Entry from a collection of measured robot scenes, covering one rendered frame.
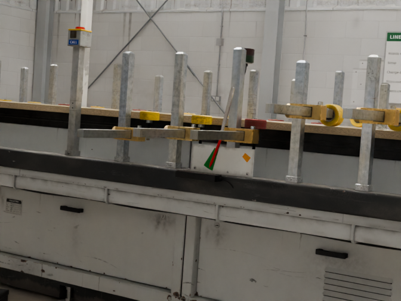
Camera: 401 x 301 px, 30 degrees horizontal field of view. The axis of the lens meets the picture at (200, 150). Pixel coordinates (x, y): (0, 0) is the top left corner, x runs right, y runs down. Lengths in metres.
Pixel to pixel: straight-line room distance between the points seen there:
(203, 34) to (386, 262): 8.79
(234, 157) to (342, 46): 7.67
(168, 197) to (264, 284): 0.50
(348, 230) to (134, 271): 1.11
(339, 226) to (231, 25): 8.65
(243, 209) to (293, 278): 0.36
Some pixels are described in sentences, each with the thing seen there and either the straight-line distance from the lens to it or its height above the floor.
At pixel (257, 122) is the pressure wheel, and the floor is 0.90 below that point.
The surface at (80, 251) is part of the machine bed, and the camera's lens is 3.47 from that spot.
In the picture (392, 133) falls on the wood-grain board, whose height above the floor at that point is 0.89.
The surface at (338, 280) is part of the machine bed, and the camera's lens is 2.83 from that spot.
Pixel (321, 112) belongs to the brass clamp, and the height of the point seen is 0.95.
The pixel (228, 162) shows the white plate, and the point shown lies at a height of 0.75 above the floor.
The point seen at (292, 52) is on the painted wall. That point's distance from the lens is 10.55.
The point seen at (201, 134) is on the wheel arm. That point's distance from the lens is 2.41.
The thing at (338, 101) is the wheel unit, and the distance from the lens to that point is 3.69.
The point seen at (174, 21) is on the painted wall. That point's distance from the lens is 11.60.
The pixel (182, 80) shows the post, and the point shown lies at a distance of 2.82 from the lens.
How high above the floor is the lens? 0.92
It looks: 3 degrees down
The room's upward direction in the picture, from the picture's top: 4 degrees clockwise
